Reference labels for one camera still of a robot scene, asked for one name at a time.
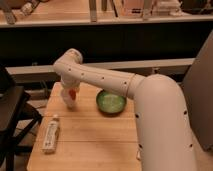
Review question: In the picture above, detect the white tube bottle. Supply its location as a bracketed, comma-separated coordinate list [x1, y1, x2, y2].
[42, 114, 60, 154]

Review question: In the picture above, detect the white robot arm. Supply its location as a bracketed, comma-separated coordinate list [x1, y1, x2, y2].
[53, 49, 198, 171]

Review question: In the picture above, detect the grey board panel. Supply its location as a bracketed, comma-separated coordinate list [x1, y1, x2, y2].
[182, 30, 213, 151]

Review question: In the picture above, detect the long wooden shelf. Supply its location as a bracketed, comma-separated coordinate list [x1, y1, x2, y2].
[0, 0, 213, 28]

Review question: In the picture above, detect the red pepper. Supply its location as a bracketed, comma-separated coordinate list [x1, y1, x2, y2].
[68, 89, 76, 100]

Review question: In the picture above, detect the black chair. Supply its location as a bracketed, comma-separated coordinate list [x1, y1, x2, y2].
[0, 64, 42, 171]

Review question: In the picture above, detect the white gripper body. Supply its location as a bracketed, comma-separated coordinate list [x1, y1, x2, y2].
[60, 77, 80, 108]

